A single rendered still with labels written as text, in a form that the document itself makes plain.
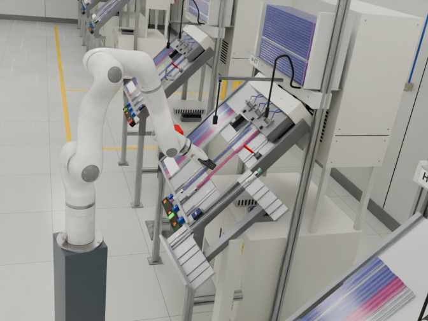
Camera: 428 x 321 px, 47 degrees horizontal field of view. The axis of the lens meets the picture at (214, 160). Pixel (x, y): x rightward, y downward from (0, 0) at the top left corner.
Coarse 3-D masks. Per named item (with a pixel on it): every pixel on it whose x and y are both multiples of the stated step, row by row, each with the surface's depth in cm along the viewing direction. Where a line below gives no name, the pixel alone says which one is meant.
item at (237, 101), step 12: (240, 96) 272; (240, 108) 264; (228, 132) 257; (240, 132) 249; (252, 132) 242; (240, 144) 242; (252, 144) 236; (264, 144) 229; (240, 156) 236; (252, 156) 229
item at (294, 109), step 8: (256, 88) 250; (264, 88) 245; (272, 88) 240; (280, 88) 235; (264, 96) 242; (272, 96) 235; (280, 96) 231; (288, 96) 226; (280, 104) 226; (288, 104) 222; (296, 104) 218; (288, 112) 218; (296, 112) 218; (304, 112) 220; (296, 120) 220
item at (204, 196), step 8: (192, 160) 262; (184, 168) 263; (192, 168) 257; (200, 168) 252; (176, 176) 263; (184, 176) 258; (192, 176) 252; (176, 184) 258; (184, 184) 253; (192, 184) 248; (208, 184) 239; (176, 192) 251; (184, 192) 248; (200, 192) 239; (208, 192) 234; (216, 192) 230; (184, 200) 244; (192, 200) 239; (200, 200) 235; (208, 200) 230; (184, 208) 239; (192, 208) 234; (200, 208) 230
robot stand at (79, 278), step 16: (64, 256) 199; (80, 256) 202; (96, 256) 206; (64, 272) 202; (80, 272) 205; (96, 272) 210; (64, 288) 206; (80, 288) 209; (96, 288) 213; (64, 304) 209; (80, 304) 212; (96, 304) 217; (64, 320) 213; (80, 320) 216; (96, 320) 221
